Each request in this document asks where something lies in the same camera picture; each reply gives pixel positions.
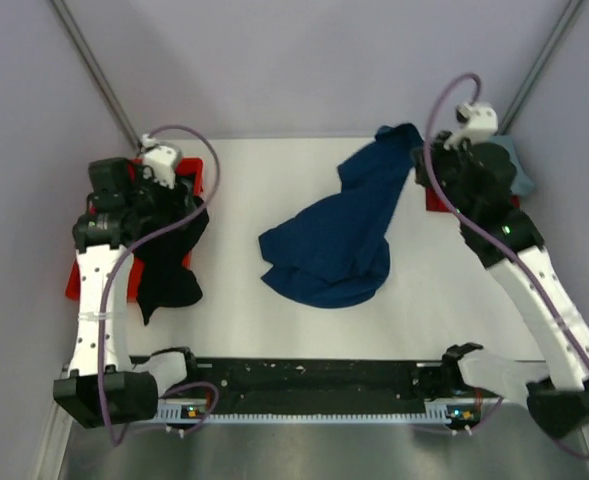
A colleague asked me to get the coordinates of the folded red t shirt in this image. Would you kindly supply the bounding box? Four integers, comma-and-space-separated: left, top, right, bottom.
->
425, 187, 520, 213

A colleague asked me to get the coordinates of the red plastic tray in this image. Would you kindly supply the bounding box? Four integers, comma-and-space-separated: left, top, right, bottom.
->
64, 157, 204, 303

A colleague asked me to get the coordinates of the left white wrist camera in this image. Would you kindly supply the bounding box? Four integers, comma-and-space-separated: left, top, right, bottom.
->
140, 134, 182, 189

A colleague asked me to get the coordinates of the dark blue t shirt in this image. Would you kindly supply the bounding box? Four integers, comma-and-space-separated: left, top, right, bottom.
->
259, 123, 423, 309

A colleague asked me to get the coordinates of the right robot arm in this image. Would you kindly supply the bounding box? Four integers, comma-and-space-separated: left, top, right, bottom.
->
412, 132, 589, 440

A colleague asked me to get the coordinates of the aluminium frame post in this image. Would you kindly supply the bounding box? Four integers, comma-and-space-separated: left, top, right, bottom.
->
46, 0, 138, 149
498, 0, 587, 135

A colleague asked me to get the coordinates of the black t shirt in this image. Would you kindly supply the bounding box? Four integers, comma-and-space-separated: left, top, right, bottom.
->
134, 209, 209, 326

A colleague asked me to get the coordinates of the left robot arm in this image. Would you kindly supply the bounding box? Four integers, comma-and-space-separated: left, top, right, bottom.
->
53, 156, 209, 428

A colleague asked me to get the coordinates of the right aluminium frame post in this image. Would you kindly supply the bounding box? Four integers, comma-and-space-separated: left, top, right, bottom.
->
498, 0, 587, 135

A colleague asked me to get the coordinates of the light blue cable duct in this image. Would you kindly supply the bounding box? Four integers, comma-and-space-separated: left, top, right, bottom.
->
156, 402, 480, 425

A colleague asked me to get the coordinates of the folded light blue t shirt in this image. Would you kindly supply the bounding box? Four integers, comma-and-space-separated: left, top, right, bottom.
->
490, 135, 535, 198

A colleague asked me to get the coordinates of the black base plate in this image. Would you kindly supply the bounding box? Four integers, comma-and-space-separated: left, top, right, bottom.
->
164, 357, 496, 416

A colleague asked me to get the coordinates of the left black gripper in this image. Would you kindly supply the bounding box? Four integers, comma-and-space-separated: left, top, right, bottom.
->
125, 162, 195, 230

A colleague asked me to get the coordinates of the left aluminium frame post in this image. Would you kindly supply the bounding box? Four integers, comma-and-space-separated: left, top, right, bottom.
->
46, 0, 138, 149

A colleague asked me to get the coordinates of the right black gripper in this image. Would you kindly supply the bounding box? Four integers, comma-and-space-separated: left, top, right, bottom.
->
408, 131, 471, 220

